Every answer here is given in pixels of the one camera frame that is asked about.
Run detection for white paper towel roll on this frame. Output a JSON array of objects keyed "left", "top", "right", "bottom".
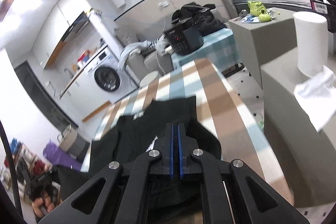
[{"left": 293, "top": 11, "right": 328, "bottom": 77}]

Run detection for white kitchen cabinet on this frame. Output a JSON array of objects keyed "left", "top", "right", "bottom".
[{"left": 59, "top": 68, "right": 89, "bottom": 107}]

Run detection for black knit sweater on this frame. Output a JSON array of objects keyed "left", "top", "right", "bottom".
[{"left": 56, "top": 95, "right": 223, "bottom": 224}]

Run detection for woven grey laundry basket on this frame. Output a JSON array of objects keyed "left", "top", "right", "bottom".
[{"left": 58, "top": 124, "right": 90, "bottom": 163}]

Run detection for plaid checkered table cloth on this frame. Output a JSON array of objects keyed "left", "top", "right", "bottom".
[{"left": 94, "top": 59, "right": 294, "bottom": 203}]

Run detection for person's left hand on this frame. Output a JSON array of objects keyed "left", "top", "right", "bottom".
[{"left": 31, "top": 191, "right": 57, "bottom": 223}]

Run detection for white front-load washing machine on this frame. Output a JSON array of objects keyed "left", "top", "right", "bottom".
[{"left": 84, "top": 46, "right": 138, "bottom": 104}]

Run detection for grey sofa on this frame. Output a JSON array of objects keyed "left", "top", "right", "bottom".
[{"left": 114, "top": 28, "right": 174, "bottom": 81}]

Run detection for purple bag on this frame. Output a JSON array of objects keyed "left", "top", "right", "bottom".
[{"left": 43, "top": 141, "right": 81, "bottom": 171}]

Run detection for teal checkered side table cloth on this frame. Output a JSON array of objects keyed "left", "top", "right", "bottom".
[{"left": 171, "top": 28, "right": 242, "bottom": 72}]

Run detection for green toy items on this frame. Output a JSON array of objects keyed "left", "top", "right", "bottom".
[{"left": 248, "top": 1, "right": 272, "bottom": 22}]

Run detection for white round stool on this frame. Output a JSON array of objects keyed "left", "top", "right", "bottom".
[{"left": 139, "top": 71, "right": 161, "bottom": 88}]

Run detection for dark portable power station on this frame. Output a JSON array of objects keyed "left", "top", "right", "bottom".
[{"left": 164, "top": 26, "right": 204, "bottom": 56}]

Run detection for white wall socket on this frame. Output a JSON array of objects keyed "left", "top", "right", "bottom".
[{"left": 158, "top": 1, "right": 169, "bottom": 9}]

